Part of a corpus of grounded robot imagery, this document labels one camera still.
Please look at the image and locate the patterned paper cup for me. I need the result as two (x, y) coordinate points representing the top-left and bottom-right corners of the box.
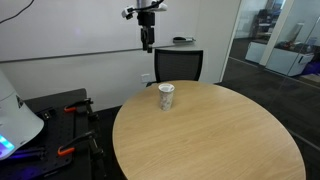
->
(157, 82), (176, 112)

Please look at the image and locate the small black bracket on plate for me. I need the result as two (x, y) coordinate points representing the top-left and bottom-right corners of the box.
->
(41, 107), (56, 121)

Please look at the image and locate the black mesh office chair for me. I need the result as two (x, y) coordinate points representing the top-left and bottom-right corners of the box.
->
(145, 48), (204, 88)

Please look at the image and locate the dark background office desk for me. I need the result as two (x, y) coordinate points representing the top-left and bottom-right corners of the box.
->
(251, 8), (278, 38)

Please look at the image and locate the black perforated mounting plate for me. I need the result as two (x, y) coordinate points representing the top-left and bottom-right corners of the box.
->
(0, 87), (108, 180)

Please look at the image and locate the white wall outlet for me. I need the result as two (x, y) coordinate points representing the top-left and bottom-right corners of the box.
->
(140, 73), (152, 84)

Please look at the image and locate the thin black wall cable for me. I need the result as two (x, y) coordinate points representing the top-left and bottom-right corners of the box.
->
(0, 0), (35, 25)

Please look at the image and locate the black clamp with orange handle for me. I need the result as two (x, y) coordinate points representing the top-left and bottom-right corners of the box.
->
(57, 129), (108, 178)
(63, 97), (100, 122)

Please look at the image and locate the large white office cabinet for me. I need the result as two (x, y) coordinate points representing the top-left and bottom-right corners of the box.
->
(265, 46), (315, 77)

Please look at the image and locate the white partition pillar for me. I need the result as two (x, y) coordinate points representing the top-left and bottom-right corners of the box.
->
(259, 0), (296, 67)

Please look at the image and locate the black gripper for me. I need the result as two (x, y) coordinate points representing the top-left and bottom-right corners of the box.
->
(137, 11), (156, 54)

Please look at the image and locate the white wall whiteboard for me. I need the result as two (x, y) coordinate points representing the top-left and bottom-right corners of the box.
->
(0, 0), (201, 64)

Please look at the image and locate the small white office cabinet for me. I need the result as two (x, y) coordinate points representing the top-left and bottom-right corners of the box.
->
(245, 40), (268, 64)

